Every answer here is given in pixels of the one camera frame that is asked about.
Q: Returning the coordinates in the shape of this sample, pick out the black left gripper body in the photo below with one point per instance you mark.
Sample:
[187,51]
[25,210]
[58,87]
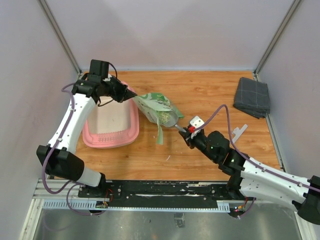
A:
[116,89]

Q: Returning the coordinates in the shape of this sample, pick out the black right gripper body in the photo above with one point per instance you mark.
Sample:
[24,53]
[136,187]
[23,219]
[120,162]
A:
[200,141]

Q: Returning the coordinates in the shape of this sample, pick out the grey metal scoop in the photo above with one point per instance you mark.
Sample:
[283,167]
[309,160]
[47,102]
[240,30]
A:
[173,123]

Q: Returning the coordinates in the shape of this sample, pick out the green cat litter bag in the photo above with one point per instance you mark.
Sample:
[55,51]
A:
[152,102]

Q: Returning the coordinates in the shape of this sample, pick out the pink litter box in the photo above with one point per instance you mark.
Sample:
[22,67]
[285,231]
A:
[112,125]

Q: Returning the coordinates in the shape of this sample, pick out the white plastic bag clip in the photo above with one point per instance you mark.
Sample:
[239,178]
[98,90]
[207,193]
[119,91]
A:
[237,132]

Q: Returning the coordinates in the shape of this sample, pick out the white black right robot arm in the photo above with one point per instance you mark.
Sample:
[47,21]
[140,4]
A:
[253,179]

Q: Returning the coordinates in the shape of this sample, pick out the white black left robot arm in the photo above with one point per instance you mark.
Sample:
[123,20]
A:
[58,157]

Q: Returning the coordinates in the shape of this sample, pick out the green cat litter pellets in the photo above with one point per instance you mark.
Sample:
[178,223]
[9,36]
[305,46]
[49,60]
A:
[163,116]

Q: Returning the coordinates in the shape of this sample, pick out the folded dark grey cloth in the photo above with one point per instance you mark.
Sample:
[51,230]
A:
[252,98]

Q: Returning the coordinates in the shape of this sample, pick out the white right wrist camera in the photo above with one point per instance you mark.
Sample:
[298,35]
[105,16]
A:
[195,123]

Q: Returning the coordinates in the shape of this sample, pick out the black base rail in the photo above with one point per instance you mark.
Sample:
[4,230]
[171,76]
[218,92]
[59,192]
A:
[160,194]

